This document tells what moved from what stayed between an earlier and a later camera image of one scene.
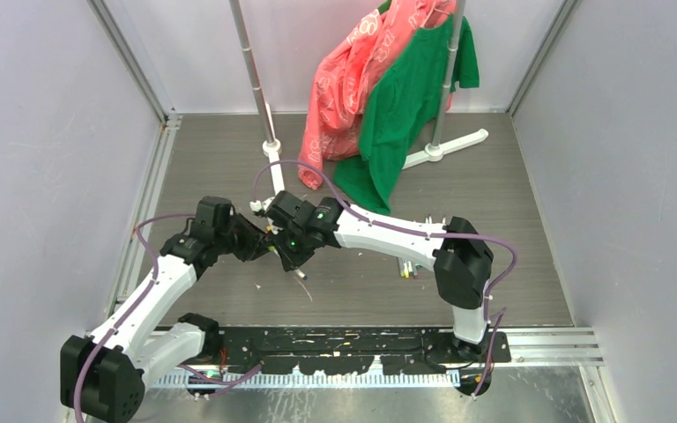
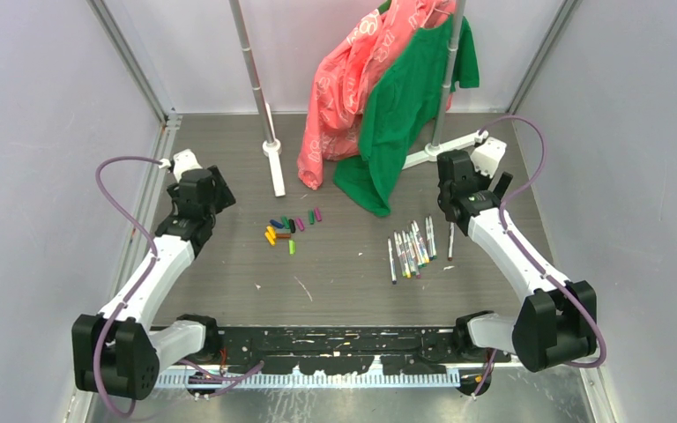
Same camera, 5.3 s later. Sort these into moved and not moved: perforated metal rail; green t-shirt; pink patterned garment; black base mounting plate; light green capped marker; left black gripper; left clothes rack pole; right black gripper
Moved: left black gripper; light green capped marker; right black gripper
Not moved: black base mounting plate; left clothes rack pole; green t-shirt; pink patterned garment; perforated metal rail
